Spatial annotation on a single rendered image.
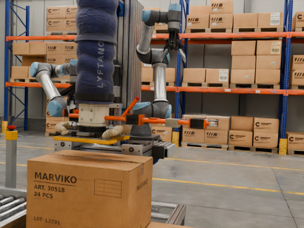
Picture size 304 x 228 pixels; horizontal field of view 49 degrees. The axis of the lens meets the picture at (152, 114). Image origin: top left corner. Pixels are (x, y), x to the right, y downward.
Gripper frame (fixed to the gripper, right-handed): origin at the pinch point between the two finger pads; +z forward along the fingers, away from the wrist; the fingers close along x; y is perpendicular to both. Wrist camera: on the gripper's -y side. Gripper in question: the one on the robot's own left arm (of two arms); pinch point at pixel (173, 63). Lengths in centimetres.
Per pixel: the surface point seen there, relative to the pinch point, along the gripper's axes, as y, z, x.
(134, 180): 42, 64, -9
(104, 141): 43, 45, -26
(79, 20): 39, -19, -44
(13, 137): -20, 57, -130
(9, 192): -2, 95, -119
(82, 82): 38, 14, -42
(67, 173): 48, 63, -44
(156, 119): 32.1, 33.0, -1.2
